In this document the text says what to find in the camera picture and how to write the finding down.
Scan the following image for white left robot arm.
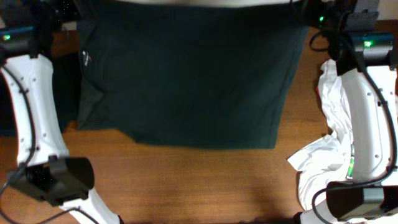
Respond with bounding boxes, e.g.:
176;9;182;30
1;1;122;223

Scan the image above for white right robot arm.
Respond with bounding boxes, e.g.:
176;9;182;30
292;0;397;224

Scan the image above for folded dark navy garment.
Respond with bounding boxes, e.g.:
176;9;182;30
1;53;81;137

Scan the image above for white t-shirt pile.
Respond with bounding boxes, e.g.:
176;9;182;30
287;58;398;224

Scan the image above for dark green Nike t-shirt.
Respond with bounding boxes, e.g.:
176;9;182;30
77;1;308;149

